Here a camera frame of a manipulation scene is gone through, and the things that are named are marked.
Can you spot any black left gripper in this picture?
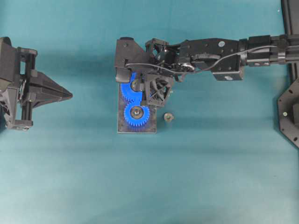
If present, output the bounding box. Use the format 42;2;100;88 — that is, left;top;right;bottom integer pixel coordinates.
5;47;72;131

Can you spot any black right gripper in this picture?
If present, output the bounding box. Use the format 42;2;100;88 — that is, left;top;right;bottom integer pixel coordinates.
141;38;195;108

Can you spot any small metal flanged washer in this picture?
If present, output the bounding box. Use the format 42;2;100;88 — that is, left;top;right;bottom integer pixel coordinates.
163;112;174;122

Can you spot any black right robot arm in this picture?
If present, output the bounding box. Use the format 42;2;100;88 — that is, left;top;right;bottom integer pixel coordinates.
137;35;299;108

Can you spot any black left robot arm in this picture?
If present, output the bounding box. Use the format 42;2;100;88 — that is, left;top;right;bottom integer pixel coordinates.
0;37;73;131

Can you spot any far blue plastic gear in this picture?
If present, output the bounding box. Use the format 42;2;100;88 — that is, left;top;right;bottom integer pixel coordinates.
120;72;142;102

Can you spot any blue plastic gear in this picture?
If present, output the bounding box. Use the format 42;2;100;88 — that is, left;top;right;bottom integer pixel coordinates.
124;102;150;127
120;72;142;102

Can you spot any near blue plastic gear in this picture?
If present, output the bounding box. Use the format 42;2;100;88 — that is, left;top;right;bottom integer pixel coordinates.
124;102;150;127

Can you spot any grey metal base plate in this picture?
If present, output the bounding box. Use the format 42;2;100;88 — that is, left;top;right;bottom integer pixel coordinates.
117;84;157;134

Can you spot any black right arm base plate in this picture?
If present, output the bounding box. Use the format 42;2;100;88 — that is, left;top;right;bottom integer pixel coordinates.
278;78;299;148

